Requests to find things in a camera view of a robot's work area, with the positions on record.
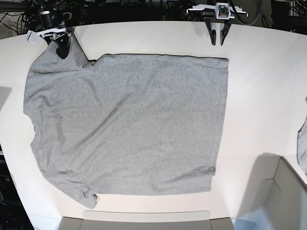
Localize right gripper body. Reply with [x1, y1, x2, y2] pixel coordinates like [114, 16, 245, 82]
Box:
[39, 27, 71, 40]

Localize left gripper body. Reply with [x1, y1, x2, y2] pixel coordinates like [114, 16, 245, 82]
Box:
[187, 4, 248, 17]

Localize grey T-shirt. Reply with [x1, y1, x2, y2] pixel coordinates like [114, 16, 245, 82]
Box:
[24, 36, 229, 208]

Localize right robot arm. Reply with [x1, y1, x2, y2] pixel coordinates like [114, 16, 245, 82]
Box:
[38, 0, 71, 59]

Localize grey garment at right edge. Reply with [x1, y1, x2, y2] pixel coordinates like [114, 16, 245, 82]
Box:
[296, 95, 307, 175]

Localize grey plastic bin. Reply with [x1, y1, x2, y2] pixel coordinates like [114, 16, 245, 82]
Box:
[232, 154, 307, 230]

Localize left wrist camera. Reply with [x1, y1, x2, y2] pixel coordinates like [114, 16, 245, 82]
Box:
[215, 2, 231, 20]

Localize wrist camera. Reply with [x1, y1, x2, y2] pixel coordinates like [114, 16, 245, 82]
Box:
[26, 30, 45, 45]
[215, 2, 231, 20]

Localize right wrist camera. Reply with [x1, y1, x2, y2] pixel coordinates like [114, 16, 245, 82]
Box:
[26, 30, 45, 45]

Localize black cable bundle background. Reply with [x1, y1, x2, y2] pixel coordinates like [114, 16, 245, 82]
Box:
[0, 0, 41, 35]

